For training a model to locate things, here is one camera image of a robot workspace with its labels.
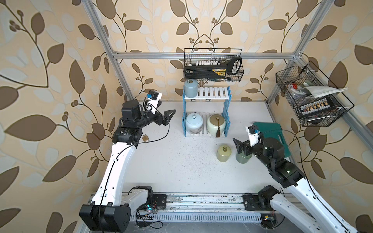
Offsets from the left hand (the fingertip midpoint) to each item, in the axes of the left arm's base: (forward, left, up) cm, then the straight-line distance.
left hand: (168, 105), depth 67 cm
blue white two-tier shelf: (+44, -27, -31) cm, 61 cm away
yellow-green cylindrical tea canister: (-10, -30, -30) cm, 44 cm away
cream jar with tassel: (+7, -27, -25) cm, 37 cm away
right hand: (-7, -37, -13) cm, 40 cm away
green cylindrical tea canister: (-12, -41, -32) cm, 54 cm away
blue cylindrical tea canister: (+17, -11, -3) cm, 20 cm away
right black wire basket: (+27, -74, -5) cm, 79 cm away
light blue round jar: (+9, -13, -26) cm, 30 cm away
